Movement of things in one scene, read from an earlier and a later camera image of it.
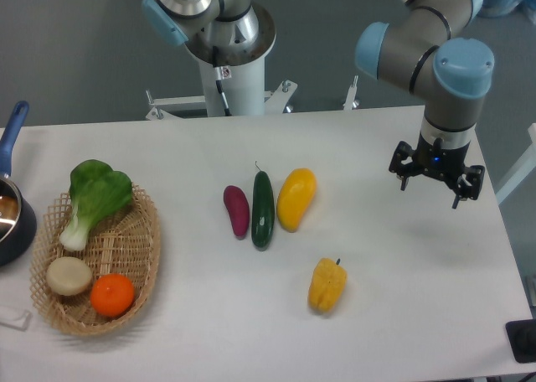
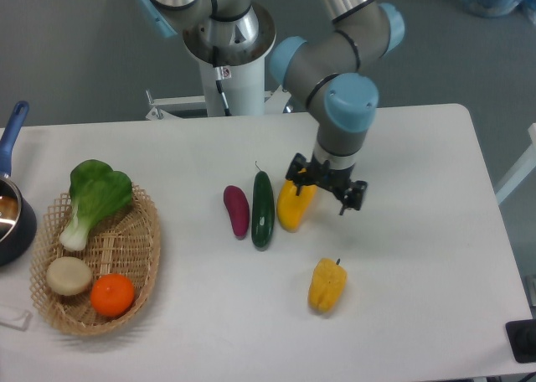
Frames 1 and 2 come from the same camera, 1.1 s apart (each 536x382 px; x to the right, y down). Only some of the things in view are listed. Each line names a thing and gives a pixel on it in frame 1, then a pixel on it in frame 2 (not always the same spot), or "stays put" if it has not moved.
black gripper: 445,163 -> 304,172
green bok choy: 96,191 stays put
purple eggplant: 238,209 stays put
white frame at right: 527,166 stays put
